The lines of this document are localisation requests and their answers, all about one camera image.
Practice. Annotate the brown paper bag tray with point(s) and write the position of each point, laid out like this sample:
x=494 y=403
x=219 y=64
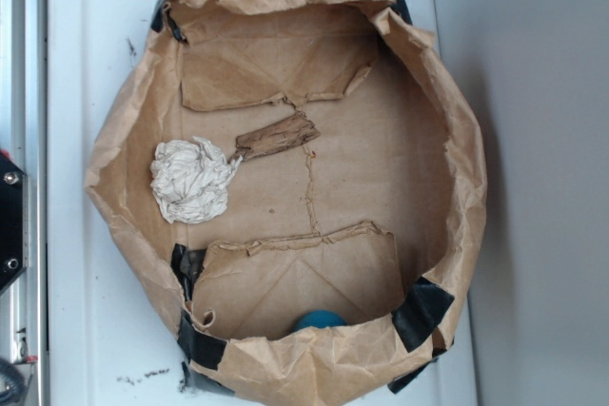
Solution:
x=393 y=189

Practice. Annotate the crumpled white paper ball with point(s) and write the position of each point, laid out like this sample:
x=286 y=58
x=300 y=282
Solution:
x=190 y=180

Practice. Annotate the black tape piece right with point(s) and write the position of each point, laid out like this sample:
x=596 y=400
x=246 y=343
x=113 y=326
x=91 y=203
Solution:
x=424 y=307

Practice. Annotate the blue ball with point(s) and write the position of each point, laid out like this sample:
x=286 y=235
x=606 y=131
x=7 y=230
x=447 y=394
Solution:
x=318 y=319

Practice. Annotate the brown wood chip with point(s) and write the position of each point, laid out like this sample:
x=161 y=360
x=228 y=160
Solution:
x=290 y=132

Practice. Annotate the white plastic base board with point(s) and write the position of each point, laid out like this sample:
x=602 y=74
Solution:
x=107 y=346

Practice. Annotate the black tape piece lower left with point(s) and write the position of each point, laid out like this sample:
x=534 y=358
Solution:
x=205 y=350

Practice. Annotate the aluminium frame rail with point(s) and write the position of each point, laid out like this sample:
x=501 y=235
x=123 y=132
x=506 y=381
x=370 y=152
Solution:
x=24 y=358

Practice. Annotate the black metal bracket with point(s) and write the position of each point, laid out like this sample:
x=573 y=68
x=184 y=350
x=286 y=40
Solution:
x=13 y=221

